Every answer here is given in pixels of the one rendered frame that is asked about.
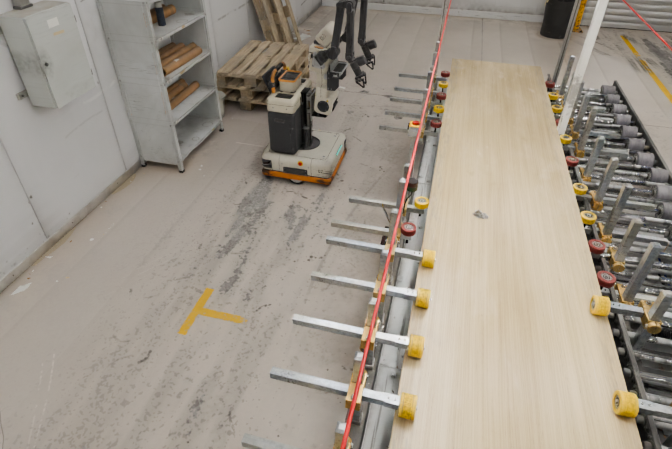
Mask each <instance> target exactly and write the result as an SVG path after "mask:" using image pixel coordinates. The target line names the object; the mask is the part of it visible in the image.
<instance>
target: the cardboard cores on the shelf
mask: <svg viewBox="0 0 672 449"><path fill-rule="evenodd" d="M162 7H163V11H164V16H165V18H167V17H169V16H171V15H173V14H175V13H176V8H175V6H174V5H172V4H170V5H167V6H165V5H164V4H162ZM150 14H151V18H152V23H153V24H154V23H156V22H158V21H157V16H156V12H155V8H153V9H150ZM158 51H159V55H160V60H161V64H162V69H163V74H164V77H165V76H167V75H168V74H170V73H171V72H173V71H175V70H176V69H178V68H179V67H181V66H183V65H184V64H186V63H187V62H189V61H190V60H192V59H194V58H195V57H197V56H198V55H200V54H201V53H202V48H201V47H199V46H197V45H196V44H195V43H194V42H192V43H190V44H188V45H186V46H185V44H184V43H179V44H177V45H176V44H175V43H174V42H171V43H170V44H168V45H166V46H164V47H162V48H160V49H159V50H158ZM199 87H200V84H199V83H198V82H197V81H194V82H192V83H191V84H190V85H189V86H188V84H187V83H186V81H185V80H184V79H183V78H181V79H179V80H178V81H176V82H175V83H173V84H172V85H170V86H169V87H167V92H168V97H169V101H170V106H171V110H173V109H174V108H175V107H176V106H178V105H179V104H180V103H181V102H182V101H183V100H185V99H186V98H187V97H188V96H189V95H191V94H192V93H193V92H194V91H195V90H196V89H198V88H199Z"/></svg>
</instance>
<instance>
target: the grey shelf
mask: <svg viewBox="0 0 672 449"><path fill-rule="evenodd" d="M156 1H161V3H162V4H164V5H165V6H167V5H170V4H172V5H174V6H175V8H176V13H175V14H173V15H171V16H169V17H167V18H165V21H166V25H165V26H159V25H158V22H156V23H154V24H153V23H152V18H151V14H150V9H153V8H155V5H154V2H156ZM96 2H97V6H98V9H99V13H100V17H101V20H102V24H103V27H104V31H105V35H106V38H107V42H108V45H109V49H110V53H111V56H112V60H113V63H114V67H115V70H116V74H117V78H118V81H119V85H120V88H121V92H122V96H123V99H124V103H125V106H126V110H127V114H128V117H129V121H130V124H131V128H132V132H133V135H134V139H135V142H136V146H137V149H138V153H139V157H140V160H141V166H142V167H146V166H147V163H144V160H147V161H153V162H160V163H166V164H172V165H177V164H178V168H179V173H184V172H185V169H184V166H183V160H184V159H185V158H186V157H187V156H188V155H189V153H190V152H191V151H192V150H193V149H195V148H196V147H197V146H198V145H199V144H200V143H201V142H202V141H203V140H204V139H205V138H206V137H207V136H208V135H209V134H210V133H212V132H213V131H214V129H215V128H216V127H217V126H218V125H219V124H220V129H219V131H220V132H223V131H224V128H223V122H222V116H221V109H220V102H219V96H218V89H217V82H216V76H215V69H214V62H213V55H212V49H211V42H210V35H209V29H208V22H207V15H206V8H205V2H204V0H201V1H200V0H167V1H166V0H96ZM201 5H202V8H201ZM143 13H144V15H143ZM149 16H150V17H149ZM144 17H145V19H144ZM203 18H204V21H203ZM145 22H146V23H145ZM204 25H205V27H204ZM146 26H147V27H146ZM205 31H206V34H205ZM171 35H172V36H171ZM173 36H174V37H173ZM168 38H169V39H168ZM206 38H207V40H206ZM174 41H175V42H174ZM171 42H174V43H175V44H176V45H177V44H179V43H184V44H185V46H186V45H188V44H190V43H192V42H194V43H195V44H196V45H197V46H199V47H201V48H202V53H201V54H200V55H198V56H197V57H195V58H194V59H192V60H190V61H189V62H187V63H186V64H184V65H183V66H181V67H179V68H178V69H176V70H175V71H173V72H171V73H170V74H168V75H167V76H165V77H164V74H163V69H162V64H161V60H160V55H159V51H158V50H159V49H160V48H162V47H164V46H166V45H168V44H169V43H171ZM207 44H208V47H207ZM154 52H155V53H154ZM152 53H153V54H152ZM153 57H154V59H153ZM155 57H156V58H155ZM209 57H210V60H209ZM159 61H160V62H159ZM154 62H155V63H154ZM156 62H157V63H156ZM210 64H211V66H210ZM155 66H156V68H155ZM160 66H161V67H160ZM211 70H212V73H211ZM156 71H157V72H156ZM158 71H159V72H158ZM181 77H182V78H183V79H184V80H185V81H186V83H187V84H188V86H189V85H190V84H191V83H192V82H194V81H197V82H198V83H199V84H200V87H199V88H198V89H196V90H195V91H194V92H193V93H192V94H191V95H189V96H188V97H187V98H186V99H185V100H183V101H182V102H181V103H180V104H179V105H178V106H176V107H175V108H174V109H173V110H171V106H170V101H169V97H168V92H167V87H169V86H170V85H172V84H173V83H175V82H176V81H178V80H179V79H181ZM212 77H213V79H212ZM213 84H214V86H213ZM165 89H166V90H165ZM214 91H215V92H214ZM161 93H162V94H161ZM166 93H167V94H166ZM162 97H163V99H162ZM215 97H216V99H215ZM164 98H165V99H164ZM163 102H164V103H163ZM168 102H169V103H168ZM216 103H217V105H216ZM164 106H165V108H164ZM217 110H218V112H217ZM165 111H166V112H165ZM167 111H168V112H167ZM131 114H132V115H131ZM218 116H219V118H218ZM143 158H144V159H143ZM179 165H180V166H179ZM182 166H183V167H182Z"/></svg>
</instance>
